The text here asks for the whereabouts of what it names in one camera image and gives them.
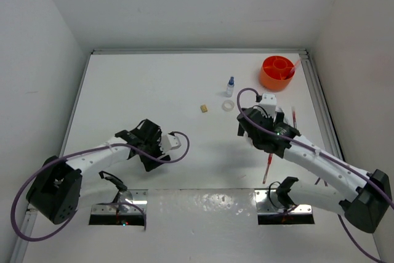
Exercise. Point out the red gel pen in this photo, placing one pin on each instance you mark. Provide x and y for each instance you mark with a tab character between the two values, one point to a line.
270	156

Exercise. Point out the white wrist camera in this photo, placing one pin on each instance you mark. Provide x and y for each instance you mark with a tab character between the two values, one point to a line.
269	103
169	142

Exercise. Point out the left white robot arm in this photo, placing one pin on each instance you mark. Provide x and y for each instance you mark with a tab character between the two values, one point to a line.
55	192

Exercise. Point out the blue cap spray bottle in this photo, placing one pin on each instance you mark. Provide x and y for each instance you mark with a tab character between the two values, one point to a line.
230	87

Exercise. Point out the clear tape roll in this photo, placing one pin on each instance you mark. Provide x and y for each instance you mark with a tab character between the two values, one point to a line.
228	105

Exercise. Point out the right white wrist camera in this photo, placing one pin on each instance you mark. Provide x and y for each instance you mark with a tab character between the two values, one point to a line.
269	103

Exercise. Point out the orange round pen holder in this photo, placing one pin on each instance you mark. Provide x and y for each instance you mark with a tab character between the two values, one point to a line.
273	71

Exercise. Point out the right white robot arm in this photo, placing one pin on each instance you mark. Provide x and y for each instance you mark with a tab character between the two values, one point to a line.
359	196

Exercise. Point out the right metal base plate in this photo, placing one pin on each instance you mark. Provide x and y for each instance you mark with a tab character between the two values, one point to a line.
267	204

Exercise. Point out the red pink barrel pen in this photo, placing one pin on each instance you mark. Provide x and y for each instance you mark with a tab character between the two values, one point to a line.
293	70

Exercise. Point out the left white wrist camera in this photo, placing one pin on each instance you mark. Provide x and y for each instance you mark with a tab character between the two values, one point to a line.
169	142

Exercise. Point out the tan eraser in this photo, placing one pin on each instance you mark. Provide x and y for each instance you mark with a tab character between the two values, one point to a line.
203	108

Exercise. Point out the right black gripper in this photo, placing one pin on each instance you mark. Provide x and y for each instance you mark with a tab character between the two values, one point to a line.
277	117

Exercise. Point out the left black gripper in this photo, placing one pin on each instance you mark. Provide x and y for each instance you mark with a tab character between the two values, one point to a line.
157	140

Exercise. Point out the metal base plate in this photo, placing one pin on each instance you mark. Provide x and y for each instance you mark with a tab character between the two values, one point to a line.
267	204
123	201

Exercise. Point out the red clear cap pen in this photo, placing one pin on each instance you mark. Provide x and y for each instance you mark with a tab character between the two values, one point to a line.
294	119

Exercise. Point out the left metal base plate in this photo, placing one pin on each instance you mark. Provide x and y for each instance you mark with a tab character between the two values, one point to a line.
123	201

